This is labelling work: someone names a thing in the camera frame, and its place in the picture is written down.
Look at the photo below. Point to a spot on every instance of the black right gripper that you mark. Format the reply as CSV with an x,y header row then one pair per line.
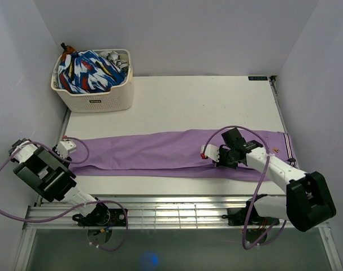
x,y
221,150

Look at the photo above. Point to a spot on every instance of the purple trousers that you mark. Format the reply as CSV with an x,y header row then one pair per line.
x,y
164,154

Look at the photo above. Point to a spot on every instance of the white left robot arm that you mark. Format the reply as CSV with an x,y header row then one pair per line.
x,y
49,175

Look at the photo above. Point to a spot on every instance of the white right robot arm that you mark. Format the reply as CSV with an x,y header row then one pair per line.
x,y
307,201

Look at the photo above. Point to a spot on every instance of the blue table label sticker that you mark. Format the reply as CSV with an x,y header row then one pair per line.
x,y
257,78

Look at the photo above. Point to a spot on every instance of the cream plastic laundry basket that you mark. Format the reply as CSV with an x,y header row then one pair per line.
x,y
118,99

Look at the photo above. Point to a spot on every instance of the white grey garment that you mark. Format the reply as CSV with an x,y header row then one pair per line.
x,y
118,59

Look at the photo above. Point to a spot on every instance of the blue white patterned garment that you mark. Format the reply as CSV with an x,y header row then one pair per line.
x,y
86,72

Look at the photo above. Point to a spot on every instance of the orange black garment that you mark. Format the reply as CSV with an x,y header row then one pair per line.
x,y
66,51

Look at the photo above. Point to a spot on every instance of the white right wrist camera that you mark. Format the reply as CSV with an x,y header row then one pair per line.
x,y
210,152

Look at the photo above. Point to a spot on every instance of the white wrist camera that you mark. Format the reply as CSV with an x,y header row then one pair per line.
x,y
210,152
65,147

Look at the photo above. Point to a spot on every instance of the aluminium rail frame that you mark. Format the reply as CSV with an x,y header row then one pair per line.
x,y
176,223

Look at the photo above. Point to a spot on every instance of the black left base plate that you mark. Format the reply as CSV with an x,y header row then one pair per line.
x,y
114,218

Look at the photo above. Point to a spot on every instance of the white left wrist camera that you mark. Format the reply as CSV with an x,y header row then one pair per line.
x,y
65,147

